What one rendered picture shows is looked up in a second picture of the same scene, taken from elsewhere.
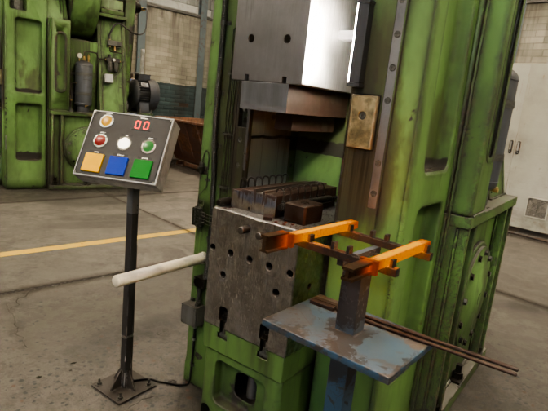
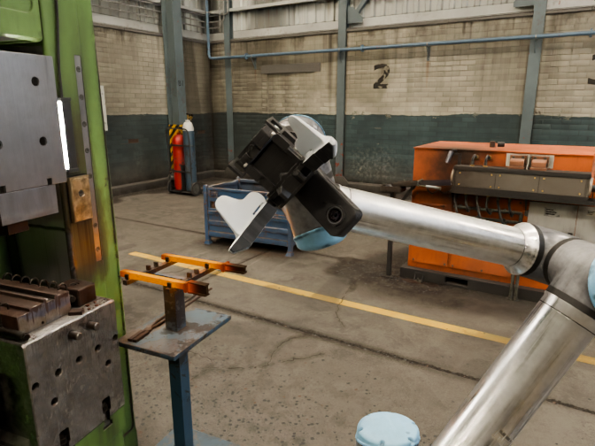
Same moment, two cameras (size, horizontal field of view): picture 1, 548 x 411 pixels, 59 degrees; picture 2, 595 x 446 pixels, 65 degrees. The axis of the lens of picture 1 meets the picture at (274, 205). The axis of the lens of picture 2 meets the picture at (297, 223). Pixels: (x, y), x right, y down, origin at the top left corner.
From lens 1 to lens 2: 2.06 m
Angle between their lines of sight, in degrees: 100
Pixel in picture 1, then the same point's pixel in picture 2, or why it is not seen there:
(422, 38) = (98, 126)
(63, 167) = not seen: outside the picture
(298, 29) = (51, 131)
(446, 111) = not seen: hidden behind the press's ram
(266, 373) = (114, 434)
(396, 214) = (113, 255)
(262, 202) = (57, 305)
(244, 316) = (86, 412)
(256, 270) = (88, 362)
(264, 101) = (33, 208)
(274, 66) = (35, 170)
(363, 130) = (85, 204)
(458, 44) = not seen: hidden behind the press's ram
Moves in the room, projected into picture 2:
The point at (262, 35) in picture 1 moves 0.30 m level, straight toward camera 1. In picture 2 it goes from (11, 140) to (120, 138)
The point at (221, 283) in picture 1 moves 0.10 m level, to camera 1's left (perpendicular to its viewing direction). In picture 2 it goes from (55, 411) to (47, 431)
